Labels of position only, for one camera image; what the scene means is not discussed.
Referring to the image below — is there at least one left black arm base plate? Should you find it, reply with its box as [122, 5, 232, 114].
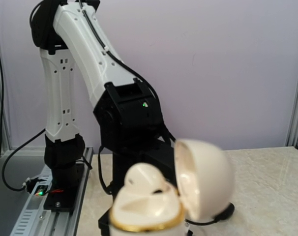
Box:
[43, 162, 92, 212]

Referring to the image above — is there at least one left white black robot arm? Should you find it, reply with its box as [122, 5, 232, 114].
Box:
[30, 0, 177, 211]

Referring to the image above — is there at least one front aluminium rail frame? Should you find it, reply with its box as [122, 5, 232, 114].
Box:
[11, 161, 89, 236]

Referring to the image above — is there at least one white earbuds charging case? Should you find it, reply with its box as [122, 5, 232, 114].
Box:
[109, 139, 235, 236]

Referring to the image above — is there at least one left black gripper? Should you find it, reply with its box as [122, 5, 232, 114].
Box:
[98, 145, 184, 231]

